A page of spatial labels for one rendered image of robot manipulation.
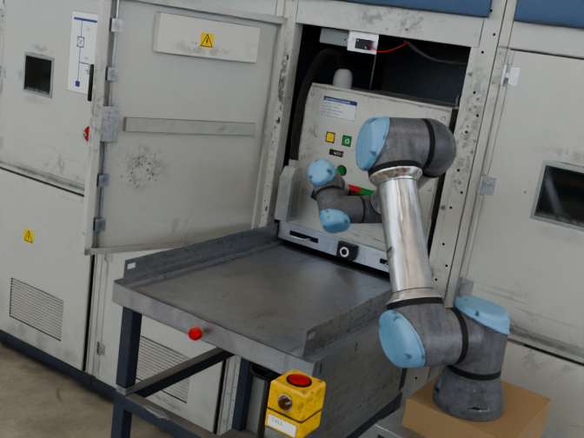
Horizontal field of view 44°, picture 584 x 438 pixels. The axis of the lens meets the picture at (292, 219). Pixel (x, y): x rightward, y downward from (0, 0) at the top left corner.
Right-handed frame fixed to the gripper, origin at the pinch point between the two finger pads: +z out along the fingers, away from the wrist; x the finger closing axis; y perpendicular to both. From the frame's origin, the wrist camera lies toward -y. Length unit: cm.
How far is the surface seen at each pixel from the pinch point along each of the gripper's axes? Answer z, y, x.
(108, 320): 36, -97, -60
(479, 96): -21, 31, 37
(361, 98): -12.8, -6.4, 33.4
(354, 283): 0.1, 9.3, -19.9
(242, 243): -5.4, -28.9, -20.4
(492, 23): -31, 30, 54
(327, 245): 10.5, -8.9, -9.0
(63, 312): 39, -123, -64
